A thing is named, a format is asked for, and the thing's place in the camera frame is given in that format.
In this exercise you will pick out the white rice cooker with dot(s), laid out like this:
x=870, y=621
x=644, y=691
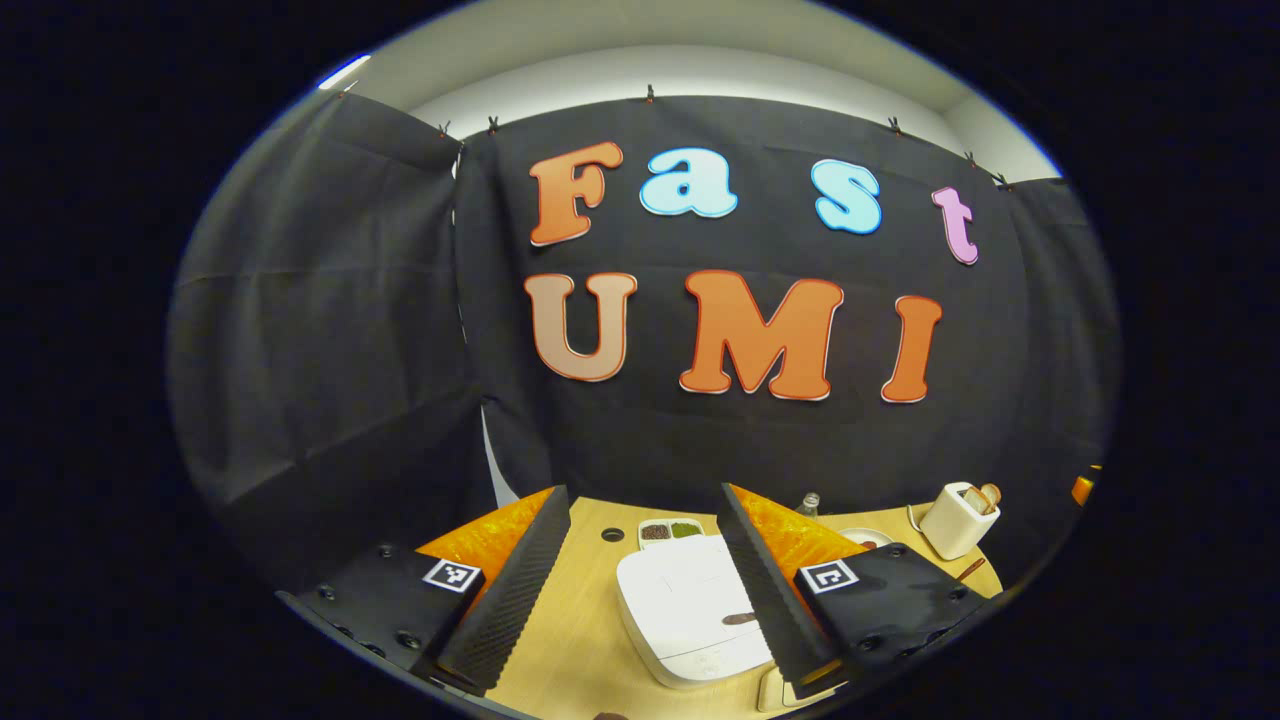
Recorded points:
x=680, y=600

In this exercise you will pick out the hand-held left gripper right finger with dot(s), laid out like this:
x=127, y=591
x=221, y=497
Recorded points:
x=765, y=590

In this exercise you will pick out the white oval plate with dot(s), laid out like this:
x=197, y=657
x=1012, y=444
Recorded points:
x=870, y=535

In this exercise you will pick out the clear plastic water bottle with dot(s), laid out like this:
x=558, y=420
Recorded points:
x=808, y=505

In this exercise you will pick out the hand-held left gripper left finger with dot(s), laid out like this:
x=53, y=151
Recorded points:
x=515, y=590

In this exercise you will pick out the brown wooden spoon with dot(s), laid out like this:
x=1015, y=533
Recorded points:
x=971, y=570

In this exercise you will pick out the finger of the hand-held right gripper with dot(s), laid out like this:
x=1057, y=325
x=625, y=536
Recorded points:
x=1085, y=487

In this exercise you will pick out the toasted bread slice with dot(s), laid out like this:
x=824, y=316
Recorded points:
x=991, y=493
x=975, y=500

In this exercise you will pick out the small white condiment dish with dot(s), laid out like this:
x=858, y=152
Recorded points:
x=670, y=532

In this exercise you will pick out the white toaster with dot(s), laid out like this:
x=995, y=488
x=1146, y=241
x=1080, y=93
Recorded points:
x=950, y=530

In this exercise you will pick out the cream square rice container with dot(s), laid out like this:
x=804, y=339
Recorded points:
x=778, y=692

